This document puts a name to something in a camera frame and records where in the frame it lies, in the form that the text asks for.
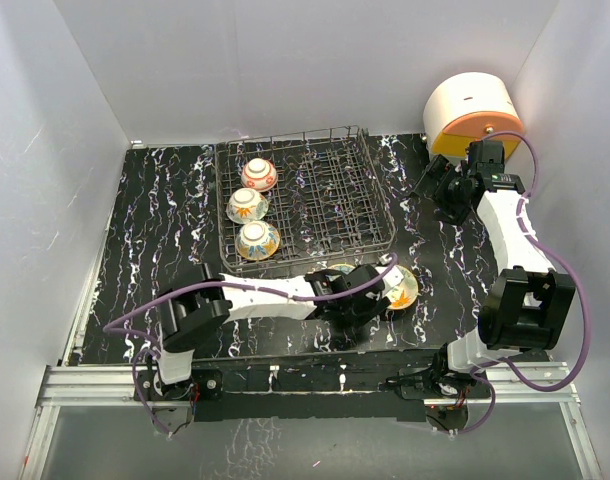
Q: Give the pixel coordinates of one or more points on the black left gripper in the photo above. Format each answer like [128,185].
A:
[371,306]

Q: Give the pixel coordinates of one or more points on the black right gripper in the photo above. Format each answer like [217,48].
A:
[434,171]

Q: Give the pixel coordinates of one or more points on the blue scalloped sun bowl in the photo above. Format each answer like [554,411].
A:
[340,269]

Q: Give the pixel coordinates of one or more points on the blue and yellow patterned bowl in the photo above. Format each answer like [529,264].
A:
[257,241]

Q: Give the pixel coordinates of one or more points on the yellow rim leaf bowl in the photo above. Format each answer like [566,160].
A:
[246,205]

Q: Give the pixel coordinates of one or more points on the red orange floral bowl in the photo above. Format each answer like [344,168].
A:
[259,174]

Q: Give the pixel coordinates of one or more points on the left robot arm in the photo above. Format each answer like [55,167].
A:
[191,313]

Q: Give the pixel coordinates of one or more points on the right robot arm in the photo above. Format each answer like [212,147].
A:
[527,306]

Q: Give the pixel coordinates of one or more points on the round pastel drawer cabinet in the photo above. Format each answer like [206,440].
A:
[465,108]

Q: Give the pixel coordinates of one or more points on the orange flower leaf bowl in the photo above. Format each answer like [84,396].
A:
[405,293]

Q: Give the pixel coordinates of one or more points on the grey wire dish rack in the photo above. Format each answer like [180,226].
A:
[328,203]

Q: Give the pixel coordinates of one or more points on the aluminium rail frame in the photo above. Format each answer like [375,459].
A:
[509,379]

